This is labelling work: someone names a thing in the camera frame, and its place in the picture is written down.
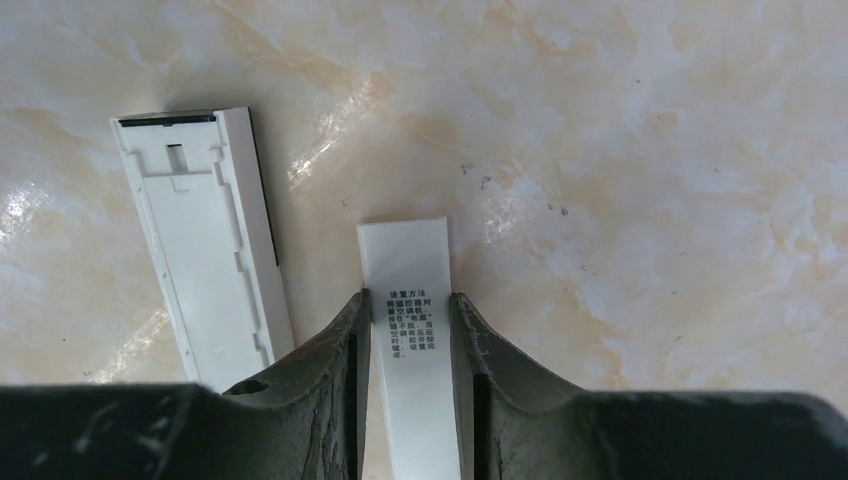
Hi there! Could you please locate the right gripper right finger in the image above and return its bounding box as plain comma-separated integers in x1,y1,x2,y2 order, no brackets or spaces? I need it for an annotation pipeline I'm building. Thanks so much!
450,293,847,479

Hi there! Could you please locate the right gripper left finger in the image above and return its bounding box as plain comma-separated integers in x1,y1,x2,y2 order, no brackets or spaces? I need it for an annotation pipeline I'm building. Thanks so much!
1,291,371,479

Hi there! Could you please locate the white remote battery cover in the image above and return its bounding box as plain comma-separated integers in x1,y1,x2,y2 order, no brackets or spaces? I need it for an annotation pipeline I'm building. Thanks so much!
357,217,470,479

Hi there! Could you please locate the white black remote control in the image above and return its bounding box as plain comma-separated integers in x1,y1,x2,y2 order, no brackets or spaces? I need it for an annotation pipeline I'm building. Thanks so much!
111,107,294,392

